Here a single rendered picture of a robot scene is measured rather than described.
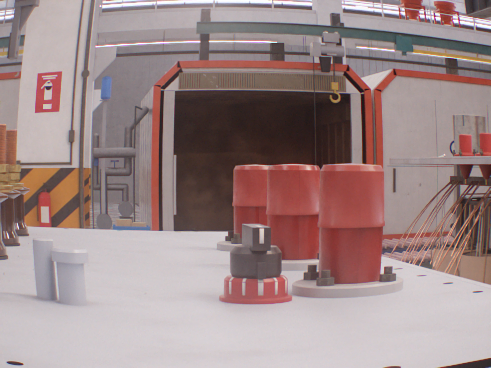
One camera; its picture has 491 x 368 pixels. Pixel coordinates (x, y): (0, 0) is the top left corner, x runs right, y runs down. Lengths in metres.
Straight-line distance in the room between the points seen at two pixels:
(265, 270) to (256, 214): 0.72
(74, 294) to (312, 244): 0.54
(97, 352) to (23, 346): 0.06
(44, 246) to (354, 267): 0.33
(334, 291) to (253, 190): 0.69
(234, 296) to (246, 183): 0.71
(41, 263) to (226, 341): 0.26
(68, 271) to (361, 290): 0.31
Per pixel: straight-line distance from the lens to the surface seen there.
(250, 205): 1.75
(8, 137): 1.96
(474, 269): 4.01
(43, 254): 1.00
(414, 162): 4.38
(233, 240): 1.75
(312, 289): 1.10
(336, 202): 1.11
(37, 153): 11.69
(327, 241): 1.12
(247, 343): 0.79
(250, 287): 1.05
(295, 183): 1.43
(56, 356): 0.68
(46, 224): 11.54
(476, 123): 4.39
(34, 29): 11.82
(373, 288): 1.09
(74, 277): 0.97
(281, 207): 1.43
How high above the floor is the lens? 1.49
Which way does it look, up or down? 1 degrees down
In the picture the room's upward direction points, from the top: straight up
